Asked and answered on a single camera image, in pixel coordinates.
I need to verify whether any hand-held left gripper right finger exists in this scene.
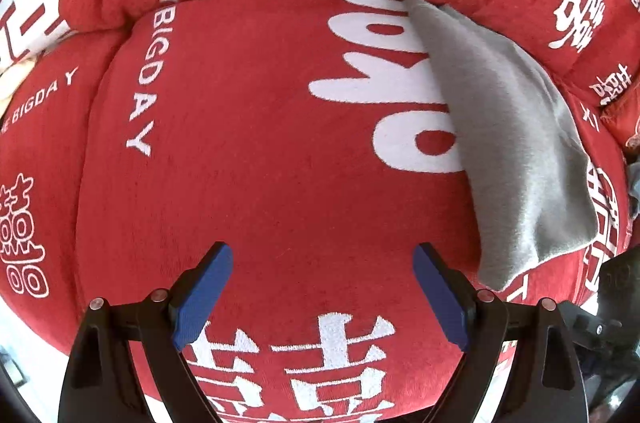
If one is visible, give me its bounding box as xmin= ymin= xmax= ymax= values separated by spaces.
xmin=412 ymin=243 xmax=591 ymax=423

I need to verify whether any pale grey cloth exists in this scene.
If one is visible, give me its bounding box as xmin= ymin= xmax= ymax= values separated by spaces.
xmin=624 ymin=160 xmax=640 ymax=220

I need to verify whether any grey knitted small garment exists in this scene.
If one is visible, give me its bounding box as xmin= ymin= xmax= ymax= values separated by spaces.
xmin=400 ymin=0 xmax=601 ymax=292

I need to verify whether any beige cloth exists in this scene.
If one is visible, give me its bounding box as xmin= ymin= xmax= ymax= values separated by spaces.
xmin=0 ymin=57 xmax=37 ymax=110

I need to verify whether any red printed blanket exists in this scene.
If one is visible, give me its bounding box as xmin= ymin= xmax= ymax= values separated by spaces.
xmin=0 ymin=0 xmax=640 ymax=423

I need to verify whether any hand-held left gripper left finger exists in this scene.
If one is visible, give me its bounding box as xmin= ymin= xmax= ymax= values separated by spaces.
xmin=57 ymin=241 xmax=234 ymax=423

